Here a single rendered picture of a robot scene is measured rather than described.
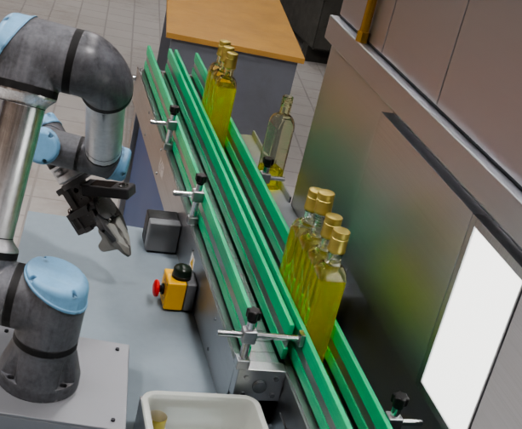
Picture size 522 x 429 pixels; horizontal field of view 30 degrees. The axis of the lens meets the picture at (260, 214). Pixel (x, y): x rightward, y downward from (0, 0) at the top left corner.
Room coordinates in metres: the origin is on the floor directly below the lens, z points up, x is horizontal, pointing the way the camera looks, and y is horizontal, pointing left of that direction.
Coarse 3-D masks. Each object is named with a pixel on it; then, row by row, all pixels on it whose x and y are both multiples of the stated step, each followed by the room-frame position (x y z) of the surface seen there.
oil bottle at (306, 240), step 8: (304, 232) 1.77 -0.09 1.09; (304, 240) 1.75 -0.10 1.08; (312, 240) 1.75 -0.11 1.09; (296, 248) 1.77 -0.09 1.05; (304, 248) 1.74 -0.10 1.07; (296, 256) 1.76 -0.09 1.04; (304, 256) 1.74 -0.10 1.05; (296, 264) 1.75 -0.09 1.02; (296, 272) 1.74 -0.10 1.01; (288, 280) 1.77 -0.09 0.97; (296, 280) 1.74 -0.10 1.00; (288, 288) 1.76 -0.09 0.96; (296, 288) 1.74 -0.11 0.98
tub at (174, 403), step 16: (144, 400) 1.44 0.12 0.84; (160, 400) 1.47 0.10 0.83; (176, 400) 1.48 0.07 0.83; (192, 400) 1.49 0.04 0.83; (208, 400) 1.50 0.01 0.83; (224, 400) 1.51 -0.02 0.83; (240, 400) 1.52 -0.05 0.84; (256, 400) 1.53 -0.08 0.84; (144, 416) 1.40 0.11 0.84; (176, 416) 1.48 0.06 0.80; (192, 416) 1.49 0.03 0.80; (208, 416) 1.50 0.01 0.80; (224, 416) 1.51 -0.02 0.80; (240, 416) 1.52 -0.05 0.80; (256, 416) 1.49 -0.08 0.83
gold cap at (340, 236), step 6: (336, 228) 1.66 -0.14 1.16; (342, 228) 1.67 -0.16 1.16; (336, 234) 1.64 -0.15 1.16; (342, 234) 1.64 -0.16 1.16; (348, 234) 1.65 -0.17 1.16; (330, 240) 1.65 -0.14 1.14; (336, 240) 1.64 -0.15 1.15; (342, 240) 1.64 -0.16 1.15; (330, 246) 1.65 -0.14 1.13; (336, 246) 1.64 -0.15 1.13; (342, 246) 1.64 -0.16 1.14; (330, 252) 1.64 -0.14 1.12; (336, 252) 1.64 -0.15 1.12; (342, 252) 1.65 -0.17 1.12
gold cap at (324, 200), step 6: (318, 192) 1.76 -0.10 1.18; (324, 192) 1.76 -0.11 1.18; (330, 192) 1.77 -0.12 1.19; (318, 198) 1.76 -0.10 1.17; (324, 198) 1.75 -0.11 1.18; (330, 198) 1.76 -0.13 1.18; (318, 204) 1.76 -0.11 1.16; (324, 204) 1.75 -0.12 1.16; (330, 204) 1.76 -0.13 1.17; (318, 210) 1.75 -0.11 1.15; (324, 210) 1.75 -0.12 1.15; (330, 210) 1.76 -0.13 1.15
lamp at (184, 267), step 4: (176, 264) 1.96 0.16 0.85; (180, 264) 1.96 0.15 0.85; (184, 264) 1.96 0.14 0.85; (176, 268) 1.94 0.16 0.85; (180, 268) 1.94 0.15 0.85; (184, 268) 1.94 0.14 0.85; (188, 268) 1.95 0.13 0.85; (172, 272) 1.95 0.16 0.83; (176, 272) 1.94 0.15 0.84; (180, 272) 1.93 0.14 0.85; (184, 272) 1.93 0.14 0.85; (188, 272) 1.94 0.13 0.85; (172, 276) 1.94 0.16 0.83; (176, 276) 1.93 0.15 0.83; (180, 276) 1.93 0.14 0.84; (184, 276) 1.93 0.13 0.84; (188, 276) 1.94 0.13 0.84; (180, 280) 1.93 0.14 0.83; (184, 280) 1.93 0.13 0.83; (188, 280) 1.94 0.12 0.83
